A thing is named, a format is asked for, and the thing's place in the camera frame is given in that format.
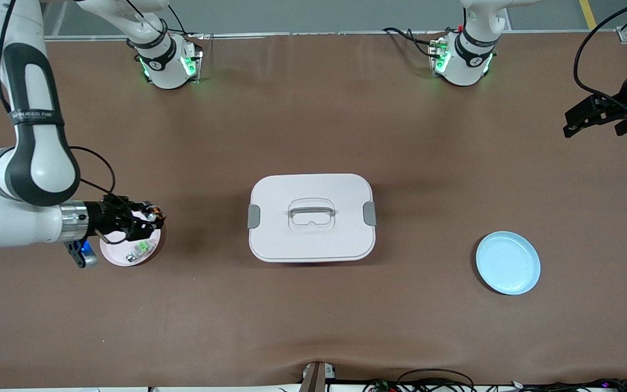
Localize white lidded box grey latches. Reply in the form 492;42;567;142
247;174;377;264

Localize pink round plate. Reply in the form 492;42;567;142
100;214;162;267

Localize light blue round plate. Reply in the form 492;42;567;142
475;231;542;296

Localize clear table edge strip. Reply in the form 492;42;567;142
44;30;619;42

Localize green push-button switch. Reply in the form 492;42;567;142
125;238;156;264

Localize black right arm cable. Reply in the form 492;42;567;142
0;0;129;244

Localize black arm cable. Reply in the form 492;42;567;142
573;0;627;103
0;0;129;244

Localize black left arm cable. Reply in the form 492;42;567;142
573;0;627;103

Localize black right base cable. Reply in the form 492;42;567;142
147;5;205;39

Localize black base cable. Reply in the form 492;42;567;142
383;26;446;58
147;5;205;39

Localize black left base cable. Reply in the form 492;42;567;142
383;26;446;58

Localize brown camera mount post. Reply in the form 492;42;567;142
300;361;337;392

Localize black cable bundle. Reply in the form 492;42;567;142
362;377;627;392

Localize black cable loop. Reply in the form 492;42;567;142
398;369;475;392

